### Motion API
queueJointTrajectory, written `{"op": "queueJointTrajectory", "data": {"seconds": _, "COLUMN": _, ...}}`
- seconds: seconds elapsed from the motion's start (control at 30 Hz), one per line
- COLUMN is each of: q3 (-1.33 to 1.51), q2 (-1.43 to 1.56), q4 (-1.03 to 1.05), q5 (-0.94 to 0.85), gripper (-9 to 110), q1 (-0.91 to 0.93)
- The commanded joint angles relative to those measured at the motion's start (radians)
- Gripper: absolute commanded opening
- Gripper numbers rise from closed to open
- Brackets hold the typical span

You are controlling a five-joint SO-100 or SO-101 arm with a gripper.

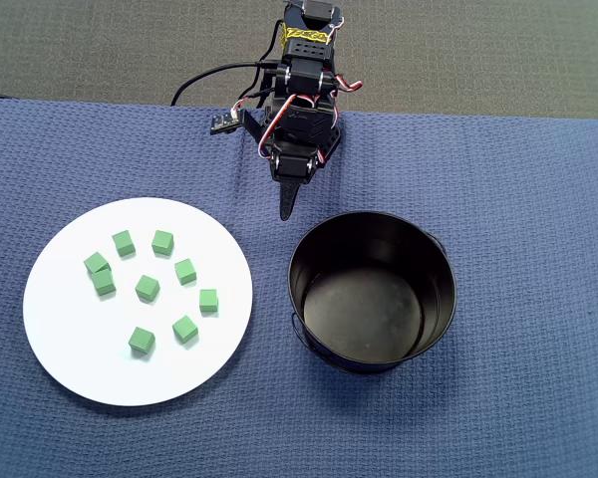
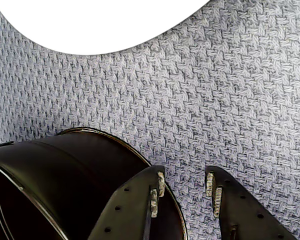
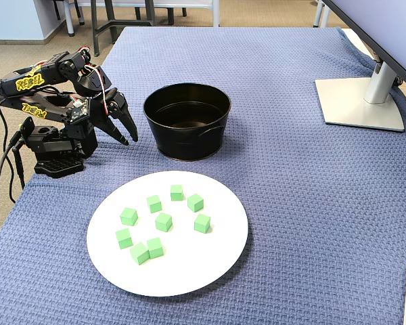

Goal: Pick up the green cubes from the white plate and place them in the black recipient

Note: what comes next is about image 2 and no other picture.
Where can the blue woven cloth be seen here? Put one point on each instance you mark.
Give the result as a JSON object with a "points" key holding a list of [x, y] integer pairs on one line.
{"points": [[215, 100]]}

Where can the black metal bucket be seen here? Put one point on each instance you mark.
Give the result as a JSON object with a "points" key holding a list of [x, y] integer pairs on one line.
{"points": [[52, 170]]}

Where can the white round plate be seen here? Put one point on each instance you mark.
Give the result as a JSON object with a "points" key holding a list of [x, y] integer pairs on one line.
{"points": [[90, 25]]}

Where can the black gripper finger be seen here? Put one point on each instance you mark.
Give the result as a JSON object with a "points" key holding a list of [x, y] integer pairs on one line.
{"points": [[125, 212], [240, 220]]}

